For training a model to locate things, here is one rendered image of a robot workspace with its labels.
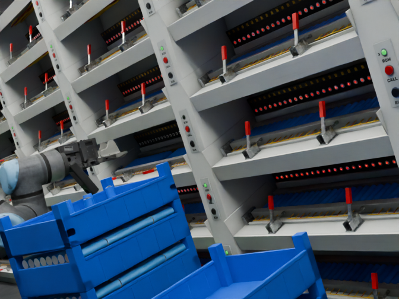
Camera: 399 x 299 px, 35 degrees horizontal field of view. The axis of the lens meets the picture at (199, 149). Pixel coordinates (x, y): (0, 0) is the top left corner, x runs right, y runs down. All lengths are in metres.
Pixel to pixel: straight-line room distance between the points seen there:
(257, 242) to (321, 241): 0.24
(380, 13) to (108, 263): 0.67
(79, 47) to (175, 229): 1.21
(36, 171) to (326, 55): 0.89
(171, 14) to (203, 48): 0.13
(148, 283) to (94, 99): 1.22
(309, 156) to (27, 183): 0.79
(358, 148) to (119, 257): 0.52
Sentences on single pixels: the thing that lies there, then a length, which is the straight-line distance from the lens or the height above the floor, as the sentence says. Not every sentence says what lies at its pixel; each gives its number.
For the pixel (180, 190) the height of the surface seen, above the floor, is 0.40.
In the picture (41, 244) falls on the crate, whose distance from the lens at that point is 1.17.
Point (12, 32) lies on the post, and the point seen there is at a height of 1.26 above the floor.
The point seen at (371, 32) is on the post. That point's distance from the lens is 1.21.
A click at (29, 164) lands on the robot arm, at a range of 1.79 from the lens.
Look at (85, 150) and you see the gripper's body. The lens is 1.86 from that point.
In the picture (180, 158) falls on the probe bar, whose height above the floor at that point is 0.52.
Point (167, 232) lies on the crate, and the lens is 1.27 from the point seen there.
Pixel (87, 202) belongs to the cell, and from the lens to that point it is 1.18.
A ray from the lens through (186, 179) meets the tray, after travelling 1.82.
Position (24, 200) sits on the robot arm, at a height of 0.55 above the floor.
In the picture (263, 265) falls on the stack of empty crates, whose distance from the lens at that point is 1.10.
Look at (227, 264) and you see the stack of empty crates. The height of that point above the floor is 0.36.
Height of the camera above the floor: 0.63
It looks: 3 degrees down
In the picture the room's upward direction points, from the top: 18 degrees counter-clockwise
